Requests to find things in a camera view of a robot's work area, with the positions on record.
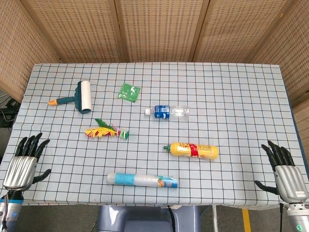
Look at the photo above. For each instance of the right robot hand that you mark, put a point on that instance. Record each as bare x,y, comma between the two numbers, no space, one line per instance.
288,174

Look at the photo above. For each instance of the roll of plastic bags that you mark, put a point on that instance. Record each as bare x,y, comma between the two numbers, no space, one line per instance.
142,180

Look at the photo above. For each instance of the teal lint roller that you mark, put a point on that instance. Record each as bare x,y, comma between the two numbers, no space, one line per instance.
82,97

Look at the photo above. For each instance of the woven bamboo folding screen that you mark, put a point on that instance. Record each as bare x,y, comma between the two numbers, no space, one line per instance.
154,29

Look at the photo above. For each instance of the blue checked tablecloth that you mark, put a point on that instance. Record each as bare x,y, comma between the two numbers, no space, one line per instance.
154,84

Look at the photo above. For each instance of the yellow squeeze sauce bottle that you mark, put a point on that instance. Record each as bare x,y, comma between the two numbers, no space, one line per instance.
193,151

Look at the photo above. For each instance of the clear water bottle blue label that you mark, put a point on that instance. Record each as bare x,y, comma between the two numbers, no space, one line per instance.
169,112

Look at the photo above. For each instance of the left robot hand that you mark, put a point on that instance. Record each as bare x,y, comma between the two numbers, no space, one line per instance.
20,169

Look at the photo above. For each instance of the green foil sachet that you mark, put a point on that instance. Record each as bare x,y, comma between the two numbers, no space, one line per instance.
129,92

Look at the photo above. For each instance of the white table leg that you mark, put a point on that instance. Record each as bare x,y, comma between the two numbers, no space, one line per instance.
214,218

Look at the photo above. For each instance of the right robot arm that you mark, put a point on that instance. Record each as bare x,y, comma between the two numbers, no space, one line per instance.
298,217

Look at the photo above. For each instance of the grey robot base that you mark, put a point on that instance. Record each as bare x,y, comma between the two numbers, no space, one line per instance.
147,218

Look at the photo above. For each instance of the yellow green feather toy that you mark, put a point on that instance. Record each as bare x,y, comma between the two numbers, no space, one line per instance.
106,131

